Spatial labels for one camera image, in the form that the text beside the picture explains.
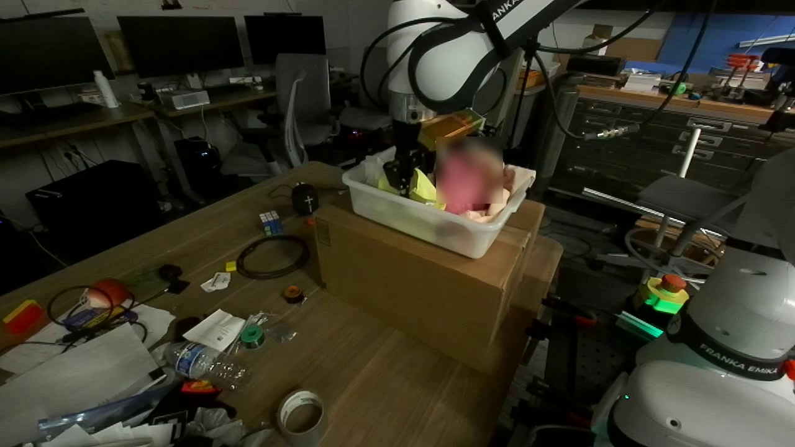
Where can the small orange tool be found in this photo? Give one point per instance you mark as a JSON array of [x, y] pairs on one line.
[[199, 385]]

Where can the tall cardboard box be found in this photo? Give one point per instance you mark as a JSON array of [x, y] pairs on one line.
[[407, 281]]

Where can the grey office chair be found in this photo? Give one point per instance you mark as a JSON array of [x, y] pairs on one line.
[[302, 99], [363, 122]]

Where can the blue partition board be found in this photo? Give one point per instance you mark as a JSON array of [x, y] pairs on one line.
[[711, 40]]

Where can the long wooden office desk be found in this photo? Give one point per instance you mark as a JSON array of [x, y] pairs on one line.
[[65, 124]]

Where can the white paper sheets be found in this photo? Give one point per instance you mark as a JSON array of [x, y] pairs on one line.
[[76, 376]]

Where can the black workbench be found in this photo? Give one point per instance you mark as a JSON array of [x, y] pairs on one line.
[[629, 149]]

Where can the pink cloth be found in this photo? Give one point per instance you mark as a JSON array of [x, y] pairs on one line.
[[461, 188]]

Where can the small white item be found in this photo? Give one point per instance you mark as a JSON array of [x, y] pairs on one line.
[[217, 281]]

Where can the small black item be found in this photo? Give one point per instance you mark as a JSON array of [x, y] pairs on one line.
[[169, 273]]

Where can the white bottle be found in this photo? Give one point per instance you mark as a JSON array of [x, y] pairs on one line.
[[105, 91]]

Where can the black computer monitor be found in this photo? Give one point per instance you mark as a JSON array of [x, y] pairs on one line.
[[287, 39], [40, 50], [178, 45]]

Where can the grey desk device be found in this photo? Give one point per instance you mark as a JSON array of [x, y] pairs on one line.
[[189, 99]]

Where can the clear plastic bottle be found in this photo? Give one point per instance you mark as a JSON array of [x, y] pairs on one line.
[[196, 361]]

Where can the white plastic bin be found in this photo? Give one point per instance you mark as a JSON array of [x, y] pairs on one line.
[[413, 217]]

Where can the grey tape roll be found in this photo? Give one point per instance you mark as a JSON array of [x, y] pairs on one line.
[[281, 414]]

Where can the low cardboard box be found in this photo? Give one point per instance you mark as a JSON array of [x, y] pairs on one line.
[[530, 306]]

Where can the black robot mounting stand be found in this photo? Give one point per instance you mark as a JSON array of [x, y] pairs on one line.
[[562, 349]]

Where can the white paper packet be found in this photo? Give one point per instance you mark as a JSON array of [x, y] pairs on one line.
[[214, 329]]

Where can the red yellow flat item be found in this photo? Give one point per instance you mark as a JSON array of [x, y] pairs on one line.
[[24, 318]]

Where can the small blue box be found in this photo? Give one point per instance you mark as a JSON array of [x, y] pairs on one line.
[[270, 220]]

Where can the black round object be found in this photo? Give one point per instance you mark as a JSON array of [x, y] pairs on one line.
[[304, 200]]

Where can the emergency stop button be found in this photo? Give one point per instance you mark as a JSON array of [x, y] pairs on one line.
[[665, 293]]

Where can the green tape roll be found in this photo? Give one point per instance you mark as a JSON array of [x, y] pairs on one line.
[[244, 339]]

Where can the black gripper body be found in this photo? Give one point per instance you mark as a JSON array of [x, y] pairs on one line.
[[410, 145]]

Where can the small orange black disc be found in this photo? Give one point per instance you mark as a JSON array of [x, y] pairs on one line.
[[291, 292]]

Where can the red round cap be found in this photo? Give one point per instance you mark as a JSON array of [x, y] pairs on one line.
[[109, 292]]

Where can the peach printed cloth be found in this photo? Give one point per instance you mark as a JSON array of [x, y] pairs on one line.
[[500, 195]]

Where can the grey stand plate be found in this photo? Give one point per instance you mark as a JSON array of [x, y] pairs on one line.
[[685, 196]]

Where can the black computer case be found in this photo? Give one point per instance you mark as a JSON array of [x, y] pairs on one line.
[[96, 207]]

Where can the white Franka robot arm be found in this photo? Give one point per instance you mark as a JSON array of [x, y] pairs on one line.
[[449, 58]]

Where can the yellow-green cloth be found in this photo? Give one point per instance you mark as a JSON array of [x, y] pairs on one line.
[[427, 191]]

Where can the tiny yellow item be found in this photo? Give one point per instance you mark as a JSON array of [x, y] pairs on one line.
[[229, 266]]

